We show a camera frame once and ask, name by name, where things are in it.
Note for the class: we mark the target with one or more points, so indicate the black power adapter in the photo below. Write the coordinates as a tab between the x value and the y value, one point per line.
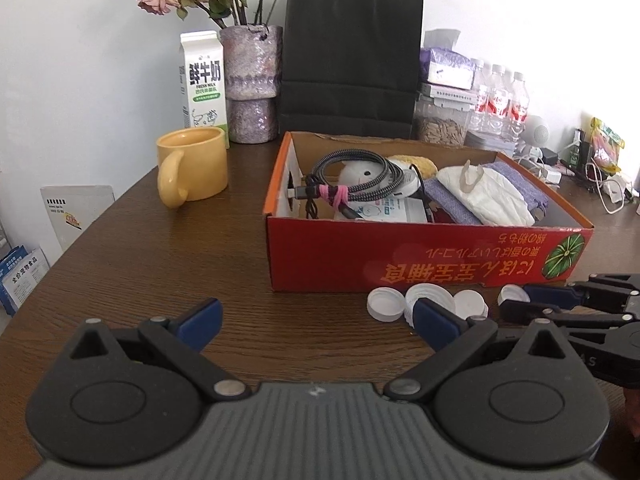
551	156

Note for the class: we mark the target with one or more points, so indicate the white and yellow plush toy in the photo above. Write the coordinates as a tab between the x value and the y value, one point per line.
357	172

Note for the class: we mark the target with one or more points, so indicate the white green milk carton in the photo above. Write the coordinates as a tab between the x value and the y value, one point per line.
202	90

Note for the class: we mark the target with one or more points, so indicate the white earphones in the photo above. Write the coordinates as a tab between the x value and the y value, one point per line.
530	164

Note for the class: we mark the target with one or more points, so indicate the colourful snack bag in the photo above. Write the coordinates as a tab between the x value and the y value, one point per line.
607	145

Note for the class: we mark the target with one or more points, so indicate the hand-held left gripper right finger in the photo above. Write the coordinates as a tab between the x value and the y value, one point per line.
434	322

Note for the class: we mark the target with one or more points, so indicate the white wipes packet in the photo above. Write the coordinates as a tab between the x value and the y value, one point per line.
387	208

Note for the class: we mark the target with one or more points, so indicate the purple tissue pack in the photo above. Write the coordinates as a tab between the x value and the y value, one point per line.
447	67

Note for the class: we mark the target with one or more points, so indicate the white face mask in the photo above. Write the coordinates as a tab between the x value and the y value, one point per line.
492	195

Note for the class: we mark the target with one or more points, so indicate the clear seed container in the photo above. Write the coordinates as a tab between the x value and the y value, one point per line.
442	125

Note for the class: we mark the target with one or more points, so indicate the purple vase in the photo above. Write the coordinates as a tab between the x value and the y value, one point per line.
250	85

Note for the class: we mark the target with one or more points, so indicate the red cardboard box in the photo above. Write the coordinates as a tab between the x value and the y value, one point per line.
425	255

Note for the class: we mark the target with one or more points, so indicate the white robot-shaped speaker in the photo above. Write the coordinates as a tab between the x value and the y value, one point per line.
536	132

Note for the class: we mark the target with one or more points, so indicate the blue white printed bag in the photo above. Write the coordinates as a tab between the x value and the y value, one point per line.
22	280

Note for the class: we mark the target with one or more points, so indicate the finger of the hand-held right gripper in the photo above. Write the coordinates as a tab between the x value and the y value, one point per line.
525	312
547	295

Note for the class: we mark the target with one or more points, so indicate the white tin box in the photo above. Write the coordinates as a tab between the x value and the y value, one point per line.
490	141

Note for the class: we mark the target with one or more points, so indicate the purple woven pouch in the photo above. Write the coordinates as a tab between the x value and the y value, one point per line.
520	180

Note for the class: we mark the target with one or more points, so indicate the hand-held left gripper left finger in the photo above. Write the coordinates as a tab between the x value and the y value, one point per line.
202	321

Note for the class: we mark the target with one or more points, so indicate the white charger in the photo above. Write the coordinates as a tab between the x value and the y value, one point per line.
552	174

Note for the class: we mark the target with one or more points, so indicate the yellow mug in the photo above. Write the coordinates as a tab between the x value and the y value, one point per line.
195	165

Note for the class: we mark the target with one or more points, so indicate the white round puck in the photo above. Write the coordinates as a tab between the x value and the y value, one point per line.
385	305

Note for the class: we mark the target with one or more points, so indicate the white ribbed plastic lid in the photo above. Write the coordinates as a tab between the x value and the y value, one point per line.
431	294

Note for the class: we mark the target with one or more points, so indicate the black paper bag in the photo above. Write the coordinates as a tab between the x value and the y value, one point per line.
350	60

